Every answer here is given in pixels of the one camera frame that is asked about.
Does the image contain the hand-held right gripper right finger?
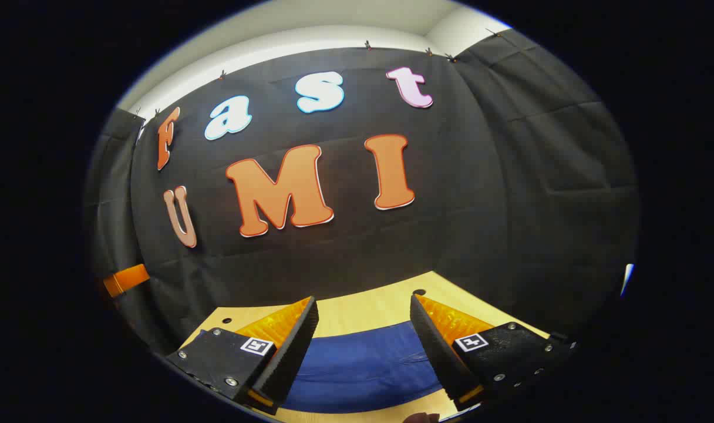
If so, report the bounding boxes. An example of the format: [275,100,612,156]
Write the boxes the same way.
[409,294,580,412]

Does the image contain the blue jeans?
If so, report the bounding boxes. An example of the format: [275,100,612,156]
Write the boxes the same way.
[196,320,443,414]

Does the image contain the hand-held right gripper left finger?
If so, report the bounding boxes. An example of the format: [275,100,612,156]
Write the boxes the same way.
[166,296,320,415]

